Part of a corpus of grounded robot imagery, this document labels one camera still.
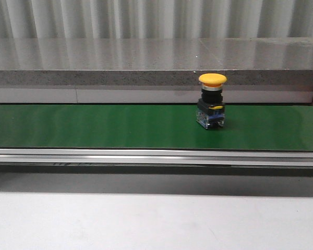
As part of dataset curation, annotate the green conveyor belt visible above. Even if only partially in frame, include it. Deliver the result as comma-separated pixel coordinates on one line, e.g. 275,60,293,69
0,104,313,151

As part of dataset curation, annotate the grey granite counter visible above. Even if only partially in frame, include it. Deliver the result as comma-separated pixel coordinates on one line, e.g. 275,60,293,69
0,37,313,104

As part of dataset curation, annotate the yellow push button switch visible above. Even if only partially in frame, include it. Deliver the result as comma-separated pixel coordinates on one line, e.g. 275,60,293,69
196,73,227,130

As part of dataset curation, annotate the aluminium conveyor frame rail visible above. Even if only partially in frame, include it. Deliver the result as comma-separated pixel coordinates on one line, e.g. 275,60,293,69
0,148,313,167

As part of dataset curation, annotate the white pleated curtain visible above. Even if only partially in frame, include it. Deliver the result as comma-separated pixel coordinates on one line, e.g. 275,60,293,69
0,1,313,39

